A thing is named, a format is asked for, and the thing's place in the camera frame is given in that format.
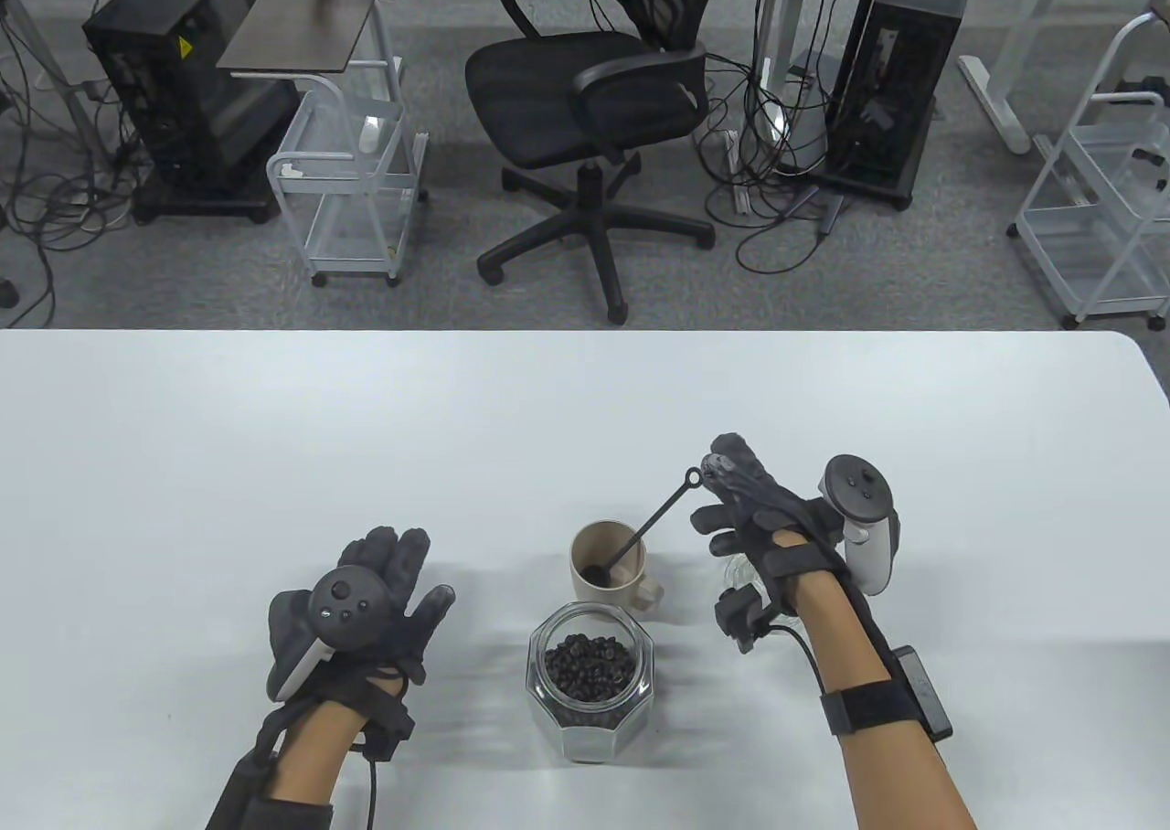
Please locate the person's right hand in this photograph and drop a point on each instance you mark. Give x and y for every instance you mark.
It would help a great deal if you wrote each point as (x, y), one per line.
(777, 519)

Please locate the person's left hand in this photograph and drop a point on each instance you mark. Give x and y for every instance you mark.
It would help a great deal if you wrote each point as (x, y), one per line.
(402, 556)

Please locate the round glass jar lid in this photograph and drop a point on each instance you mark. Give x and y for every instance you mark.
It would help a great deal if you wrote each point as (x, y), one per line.
(736, 574)

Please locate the black measuring scoop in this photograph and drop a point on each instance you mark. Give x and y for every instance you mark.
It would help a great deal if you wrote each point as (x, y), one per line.
(654, 524)

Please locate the octagonal glass jar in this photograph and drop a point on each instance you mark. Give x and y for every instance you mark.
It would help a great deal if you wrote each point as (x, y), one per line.
(594, 739)

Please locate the black forearm battery pack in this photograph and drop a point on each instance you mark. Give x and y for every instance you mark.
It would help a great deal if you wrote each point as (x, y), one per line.
(923, 693)

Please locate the person's left forearm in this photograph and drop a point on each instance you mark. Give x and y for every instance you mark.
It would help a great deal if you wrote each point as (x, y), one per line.
(306, 757)

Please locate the person's right forearm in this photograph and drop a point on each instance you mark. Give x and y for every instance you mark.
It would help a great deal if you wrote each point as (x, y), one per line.
(850, 656)

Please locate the black white left hand controller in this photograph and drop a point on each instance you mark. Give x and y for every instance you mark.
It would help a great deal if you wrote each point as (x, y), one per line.
(347, 606)

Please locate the black white hand controller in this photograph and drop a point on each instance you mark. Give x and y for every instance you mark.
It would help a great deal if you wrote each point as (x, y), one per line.
(864, 501)
(347, 606)

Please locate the black white right hand controller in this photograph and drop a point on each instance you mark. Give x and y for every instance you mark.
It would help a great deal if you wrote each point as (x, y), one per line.
(864, 501)

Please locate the white power strip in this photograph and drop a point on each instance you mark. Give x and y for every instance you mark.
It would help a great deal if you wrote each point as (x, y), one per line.
(739, 195)

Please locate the white cart with brown-top table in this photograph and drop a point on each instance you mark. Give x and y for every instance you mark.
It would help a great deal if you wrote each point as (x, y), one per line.
(320, 181)

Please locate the black mesh office chair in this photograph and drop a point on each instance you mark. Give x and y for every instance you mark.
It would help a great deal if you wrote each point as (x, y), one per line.
(548, 90)

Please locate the white desk column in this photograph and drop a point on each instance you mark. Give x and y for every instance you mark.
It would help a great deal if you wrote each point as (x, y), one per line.
(777, 7)

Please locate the black computer tower yellow sticker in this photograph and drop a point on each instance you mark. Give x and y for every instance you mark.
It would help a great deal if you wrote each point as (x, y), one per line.
(174, 90)

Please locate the brown top side table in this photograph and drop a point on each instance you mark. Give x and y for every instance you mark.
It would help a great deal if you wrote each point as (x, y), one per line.
(302, 26)

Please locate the grey desk leg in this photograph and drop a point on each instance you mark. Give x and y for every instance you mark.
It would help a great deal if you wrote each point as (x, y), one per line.
(69, 103)

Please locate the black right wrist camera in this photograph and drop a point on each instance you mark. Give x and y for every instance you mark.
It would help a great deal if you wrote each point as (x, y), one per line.
(740, 615)

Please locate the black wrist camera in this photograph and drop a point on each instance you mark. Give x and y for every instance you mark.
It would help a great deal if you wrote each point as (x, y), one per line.
(388, 729)
(740, 615)

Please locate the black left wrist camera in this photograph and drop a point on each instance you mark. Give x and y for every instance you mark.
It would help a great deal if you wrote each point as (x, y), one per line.
(388, 729)

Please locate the white desk frame dark top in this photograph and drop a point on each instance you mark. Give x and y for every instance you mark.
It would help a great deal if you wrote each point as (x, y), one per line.
(992, 99)

